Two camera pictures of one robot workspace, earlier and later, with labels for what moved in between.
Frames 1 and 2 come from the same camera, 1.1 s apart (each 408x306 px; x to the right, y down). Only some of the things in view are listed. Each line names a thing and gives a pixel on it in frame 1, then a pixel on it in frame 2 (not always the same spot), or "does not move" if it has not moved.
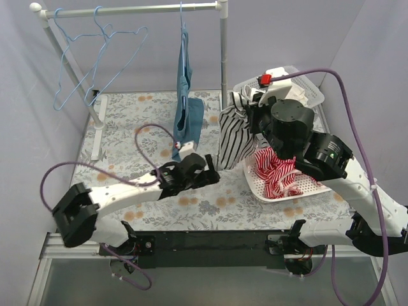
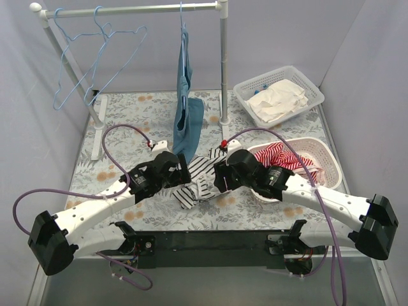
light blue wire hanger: (60, 73) does not move
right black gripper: (253, 112) -> (219, 177)
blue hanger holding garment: (183, 40) does not move
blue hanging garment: (190, 111) does not move
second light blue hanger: (95, 69) does not move
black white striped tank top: (237, 141) -> (202, 185)
